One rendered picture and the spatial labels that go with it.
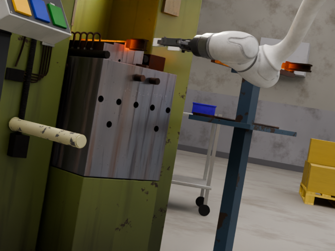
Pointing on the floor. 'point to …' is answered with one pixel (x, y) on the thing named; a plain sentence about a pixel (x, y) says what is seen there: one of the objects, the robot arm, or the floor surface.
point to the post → (5, 40)
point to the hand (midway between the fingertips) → (166, 44)
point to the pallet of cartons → (319, 172)
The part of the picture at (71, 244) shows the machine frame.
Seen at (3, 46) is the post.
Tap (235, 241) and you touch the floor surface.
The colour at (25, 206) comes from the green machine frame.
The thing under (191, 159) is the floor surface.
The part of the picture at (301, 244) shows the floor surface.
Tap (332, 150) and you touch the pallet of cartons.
